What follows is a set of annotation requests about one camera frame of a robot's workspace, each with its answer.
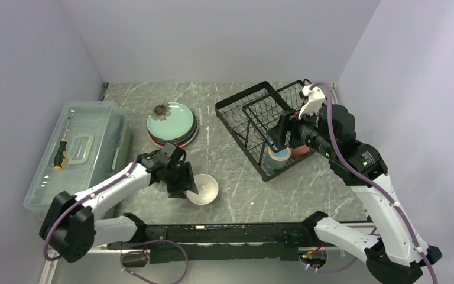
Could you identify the pink mug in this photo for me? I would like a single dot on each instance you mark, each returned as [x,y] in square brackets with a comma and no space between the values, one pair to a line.
[300,151]

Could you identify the light blue flower plate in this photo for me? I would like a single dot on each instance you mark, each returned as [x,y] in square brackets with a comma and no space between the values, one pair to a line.
[170,121]

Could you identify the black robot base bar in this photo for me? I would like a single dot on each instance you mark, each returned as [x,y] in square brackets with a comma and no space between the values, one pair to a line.
[285,241]

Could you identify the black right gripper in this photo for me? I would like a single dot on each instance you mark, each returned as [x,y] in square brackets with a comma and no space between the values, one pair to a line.
[279,132]

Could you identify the yellow black screwdriver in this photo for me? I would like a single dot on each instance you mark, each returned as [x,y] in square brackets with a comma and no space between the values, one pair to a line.
[60,156]

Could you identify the clear plastic storage box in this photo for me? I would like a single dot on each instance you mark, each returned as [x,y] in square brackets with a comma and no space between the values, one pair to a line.
[98,142]

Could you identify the white bowl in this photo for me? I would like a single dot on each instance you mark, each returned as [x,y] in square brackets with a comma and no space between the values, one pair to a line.
[208,190]

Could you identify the black wire dish rack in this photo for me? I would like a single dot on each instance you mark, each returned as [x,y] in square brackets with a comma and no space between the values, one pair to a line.
[248,115]

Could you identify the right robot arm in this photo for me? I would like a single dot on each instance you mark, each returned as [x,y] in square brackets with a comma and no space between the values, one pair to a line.
[397,253]

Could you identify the dark teal plate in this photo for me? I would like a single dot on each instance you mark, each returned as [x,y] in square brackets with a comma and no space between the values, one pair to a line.
[179,141]

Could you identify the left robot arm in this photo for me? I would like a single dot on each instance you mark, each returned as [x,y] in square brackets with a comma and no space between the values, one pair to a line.
[75,223]

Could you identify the red rimmed bottom plate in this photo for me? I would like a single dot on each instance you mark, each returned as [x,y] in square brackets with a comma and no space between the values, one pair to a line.
[187,140]

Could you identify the blue mug orange inside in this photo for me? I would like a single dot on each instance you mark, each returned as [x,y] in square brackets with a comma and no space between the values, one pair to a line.
[275,161]

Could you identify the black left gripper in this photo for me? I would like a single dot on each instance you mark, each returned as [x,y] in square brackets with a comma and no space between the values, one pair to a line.
[177,191]

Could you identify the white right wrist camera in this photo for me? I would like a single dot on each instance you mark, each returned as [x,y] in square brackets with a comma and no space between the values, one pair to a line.
[314,97]

